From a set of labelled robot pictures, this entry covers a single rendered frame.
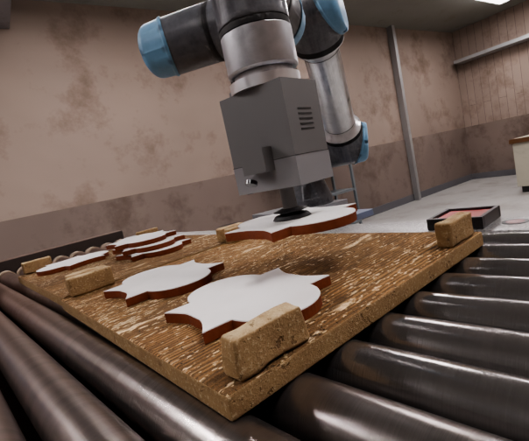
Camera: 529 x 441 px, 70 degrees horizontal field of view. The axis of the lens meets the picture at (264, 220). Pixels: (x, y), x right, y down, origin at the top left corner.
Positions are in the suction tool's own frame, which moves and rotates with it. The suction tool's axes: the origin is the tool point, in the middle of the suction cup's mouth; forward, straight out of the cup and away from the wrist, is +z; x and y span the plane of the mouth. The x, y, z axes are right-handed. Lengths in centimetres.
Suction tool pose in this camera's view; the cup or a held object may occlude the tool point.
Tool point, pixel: (294, 227)
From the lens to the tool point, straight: 42.2
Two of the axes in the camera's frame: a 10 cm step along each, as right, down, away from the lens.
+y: 7.5, -0.7, -6.6
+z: 2.1, 9.7, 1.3
